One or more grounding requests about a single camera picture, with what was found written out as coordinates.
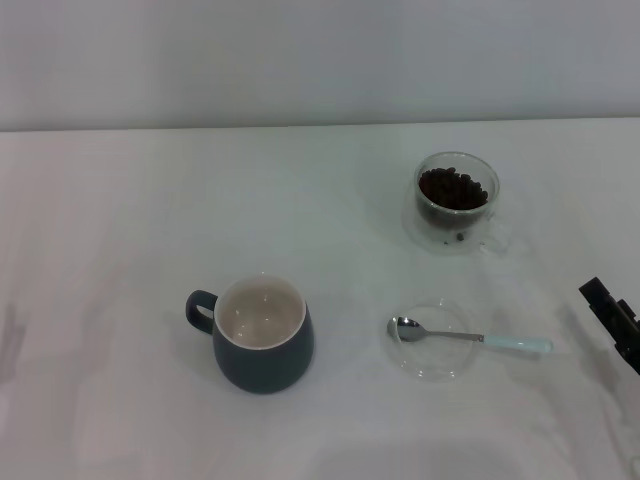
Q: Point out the brown coffee bean pile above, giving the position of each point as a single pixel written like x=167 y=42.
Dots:
x=450 y=192

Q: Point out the dark grey ceramic mug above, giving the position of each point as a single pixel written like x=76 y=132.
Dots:
x=260 y=370

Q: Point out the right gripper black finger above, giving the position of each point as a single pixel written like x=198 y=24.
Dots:
x=631 y=314
x=607 y=312

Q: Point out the clear glass saucer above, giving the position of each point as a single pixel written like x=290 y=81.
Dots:
x=430 y=362

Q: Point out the double-wall glass cup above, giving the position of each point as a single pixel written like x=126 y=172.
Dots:
x=425 y=230

